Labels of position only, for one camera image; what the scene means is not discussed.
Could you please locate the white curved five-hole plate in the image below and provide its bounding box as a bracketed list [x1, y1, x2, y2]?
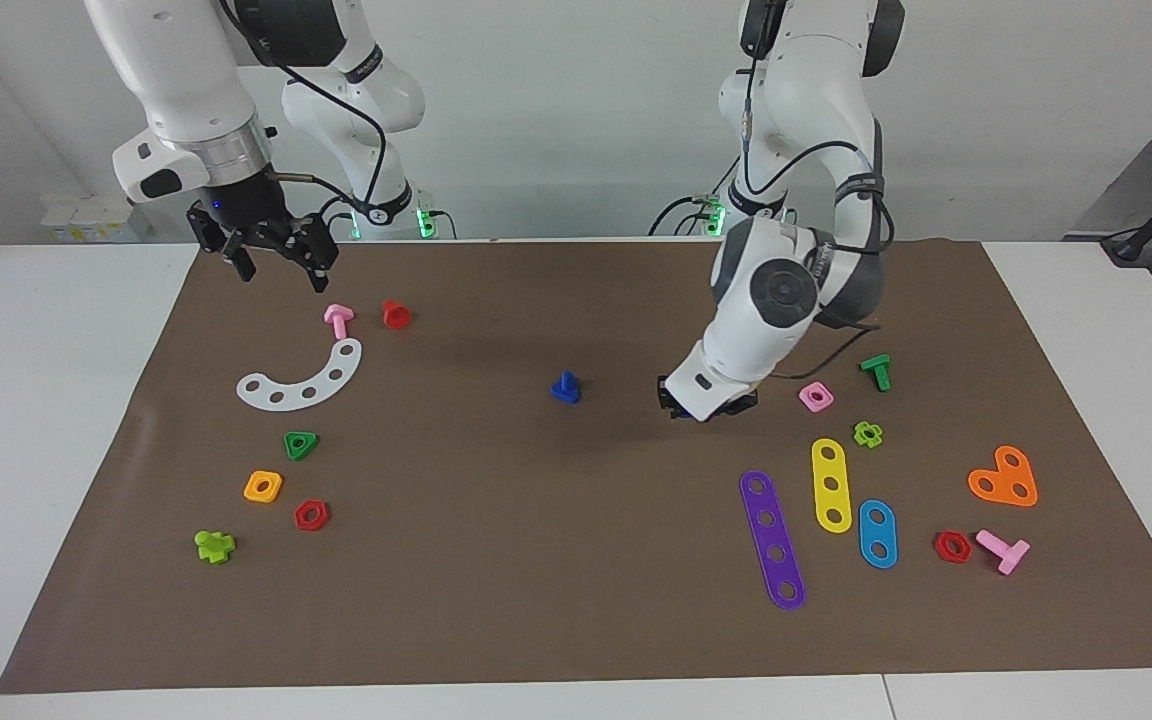
[236, 338, 364, 411]

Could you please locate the yellow three-hole plate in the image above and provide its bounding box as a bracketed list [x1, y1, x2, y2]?
[811, 438, 853, 534]

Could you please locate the purple four-hole plate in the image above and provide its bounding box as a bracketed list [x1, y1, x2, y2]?
[739, 470, 807, 611]

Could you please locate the blue two-hole plate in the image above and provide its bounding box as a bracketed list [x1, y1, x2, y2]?
[858, 499, 899, 570]

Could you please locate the brown table mat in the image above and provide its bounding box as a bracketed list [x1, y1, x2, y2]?
[0, 237, 1152, 696]

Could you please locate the orange heart-shaped plate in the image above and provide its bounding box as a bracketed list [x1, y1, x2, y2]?
[967, 445, 1039, 508]

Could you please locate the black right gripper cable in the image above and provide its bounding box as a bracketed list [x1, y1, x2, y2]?
[221, 0, 389, 227]

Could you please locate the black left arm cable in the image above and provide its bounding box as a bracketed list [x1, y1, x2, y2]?
[734, 0, 889, 382]

